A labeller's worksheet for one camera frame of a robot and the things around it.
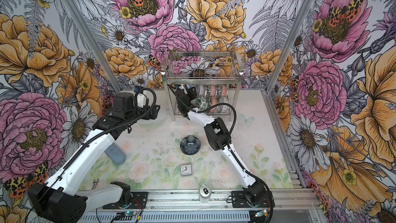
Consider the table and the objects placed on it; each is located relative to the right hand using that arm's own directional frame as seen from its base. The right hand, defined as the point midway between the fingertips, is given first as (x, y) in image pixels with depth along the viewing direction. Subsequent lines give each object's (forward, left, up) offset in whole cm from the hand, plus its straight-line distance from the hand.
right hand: (193, 90), depth 106 cm
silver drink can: (-61, -6, +2) cm, 61 cm away
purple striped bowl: (0, -6, +1) cm, 6 cm away
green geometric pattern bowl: (-31, -14, +19) cm, 39 cm away
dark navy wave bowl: (-34, +2, -10) cm, 36 cm away
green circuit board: (-67, +31, -14) cm, 75 cm away
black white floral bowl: (0, -21, 0) cm, 21 cm away
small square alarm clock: (-48, +4, -9) cm, 49 cm away
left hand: (-27, +20, +14) cm, 37 cm away
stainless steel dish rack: (+17, -7, +7) cm, 19 cm away
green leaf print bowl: (-13, -5, +1) cm, 14 cm away
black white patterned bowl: (-11, -13, +1) cm, 17 cm away
